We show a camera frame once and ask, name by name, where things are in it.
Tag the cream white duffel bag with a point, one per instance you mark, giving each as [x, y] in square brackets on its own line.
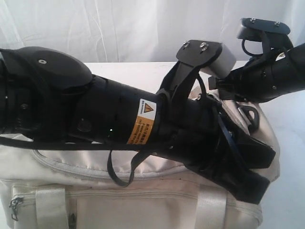
[82, 189]

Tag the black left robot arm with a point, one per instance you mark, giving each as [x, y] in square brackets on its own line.
[54, 100]

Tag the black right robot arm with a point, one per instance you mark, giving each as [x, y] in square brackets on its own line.
[277, 73]

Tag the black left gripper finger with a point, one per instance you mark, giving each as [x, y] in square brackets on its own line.
[245, 185]

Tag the white backdrop curtain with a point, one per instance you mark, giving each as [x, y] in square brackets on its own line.
[137, 30]

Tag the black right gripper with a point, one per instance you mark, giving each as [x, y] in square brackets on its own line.
[244, 85]

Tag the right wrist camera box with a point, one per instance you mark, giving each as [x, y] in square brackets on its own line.
[271, 34]

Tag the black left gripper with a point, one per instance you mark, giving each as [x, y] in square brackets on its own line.
[202, 136]

